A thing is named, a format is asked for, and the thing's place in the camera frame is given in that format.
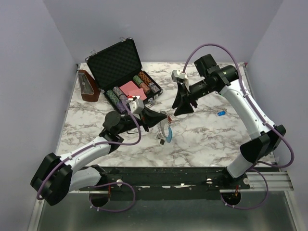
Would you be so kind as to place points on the brown wooden metronome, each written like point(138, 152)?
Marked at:
point(88, 87)

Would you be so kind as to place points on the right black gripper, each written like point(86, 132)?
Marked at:
point(184, 107)

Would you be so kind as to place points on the red playing card deck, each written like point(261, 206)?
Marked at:
point(131, 89)

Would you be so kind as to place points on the black mounting rail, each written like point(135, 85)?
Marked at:
point(165, 183)

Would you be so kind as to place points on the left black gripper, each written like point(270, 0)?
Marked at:
point(149, 118)

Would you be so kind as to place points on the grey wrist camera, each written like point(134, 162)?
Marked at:
point(178, 76)
point(136, 106)

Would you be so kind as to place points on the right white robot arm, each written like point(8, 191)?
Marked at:
point(265, 135)

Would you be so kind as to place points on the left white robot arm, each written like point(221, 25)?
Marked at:
point(57, 175)

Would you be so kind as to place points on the blue silver carabiner keyring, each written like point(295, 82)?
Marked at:
point(165, 132)

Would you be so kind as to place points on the black poker chip case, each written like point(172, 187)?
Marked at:
point(116, 66)

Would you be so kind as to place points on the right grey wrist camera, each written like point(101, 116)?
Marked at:
point(178, 76)

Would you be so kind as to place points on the blue key tag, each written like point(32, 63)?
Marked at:
point(222, 112)

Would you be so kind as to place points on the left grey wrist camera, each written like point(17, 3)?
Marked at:
point(136, 106)

